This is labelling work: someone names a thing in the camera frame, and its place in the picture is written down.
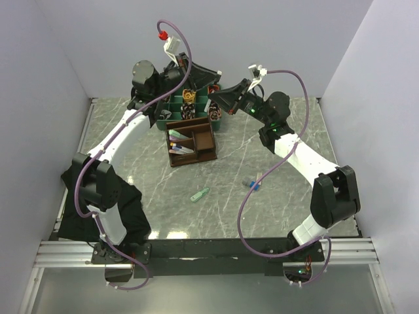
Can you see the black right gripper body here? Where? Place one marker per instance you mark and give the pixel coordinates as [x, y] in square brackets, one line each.
[252, 106]

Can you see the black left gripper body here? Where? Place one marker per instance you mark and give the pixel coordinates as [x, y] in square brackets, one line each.
[173, 78]

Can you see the blue grey glue stick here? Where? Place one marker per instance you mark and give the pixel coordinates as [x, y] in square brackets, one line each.
[250, 183]

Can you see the blue cap white pen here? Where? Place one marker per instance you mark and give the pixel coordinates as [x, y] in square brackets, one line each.
[178, 152]

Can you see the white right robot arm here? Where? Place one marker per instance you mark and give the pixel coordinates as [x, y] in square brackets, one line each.
[335, 195]

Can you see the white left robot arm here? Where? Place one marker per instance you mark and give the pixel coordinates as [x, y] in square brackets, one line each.
[97, 190]

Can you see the orange black rolled tie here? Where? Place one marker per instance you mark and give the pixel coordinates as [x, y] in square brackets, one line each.
[213, 88]

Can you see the pink black rolled tie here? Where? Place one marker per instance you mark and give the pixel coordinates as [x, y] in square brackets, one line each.
[214, 112]

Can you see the yellow rolled tie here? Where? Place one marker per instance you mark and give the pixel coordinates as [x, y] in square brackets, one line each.
[189, 96]

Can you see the green compartment tray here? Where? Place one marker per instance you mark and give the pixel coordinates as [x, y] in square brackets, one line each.
[177, 109]

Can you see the grey rolled cloth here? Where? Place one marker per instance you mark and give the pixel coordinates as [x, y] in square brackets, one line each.
[165, 115]

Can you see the black white rolled tie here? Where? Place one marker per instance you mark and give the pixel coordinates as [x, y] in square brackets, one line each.
[188, 111]

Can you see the brown wooden desk organizer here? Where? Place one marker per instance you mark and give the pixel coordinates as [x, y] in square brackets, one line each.
[200, 139]

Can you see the small beige eraser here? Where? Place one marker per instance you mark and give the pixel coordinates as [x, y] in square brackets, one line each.
[259, 175]

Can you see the green highlighter on table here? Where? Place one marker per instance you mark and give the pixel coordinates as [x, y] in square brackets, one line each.
[200, 194]

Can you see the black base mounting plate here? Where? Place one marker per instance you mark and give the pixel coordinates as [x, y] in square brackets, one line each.
[168, 257]

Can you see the black cloth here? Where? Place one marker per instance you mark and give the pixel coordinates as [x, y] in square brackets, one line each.
[76, 228]

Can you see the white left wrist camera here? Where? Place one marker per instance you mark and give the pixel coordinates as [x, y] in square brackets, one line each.
[170, 46]

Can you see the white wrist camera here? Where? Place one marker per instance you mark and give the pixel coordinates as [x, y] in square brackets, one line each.
[258, 72]
[170, 46]

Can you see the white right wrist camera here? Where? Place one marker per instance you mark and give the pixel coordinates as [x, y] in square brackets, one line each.
[258, 72]

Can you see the aluminium rail frame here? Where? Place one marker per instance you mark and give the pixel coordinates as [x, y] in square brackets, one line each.
[64, 281]

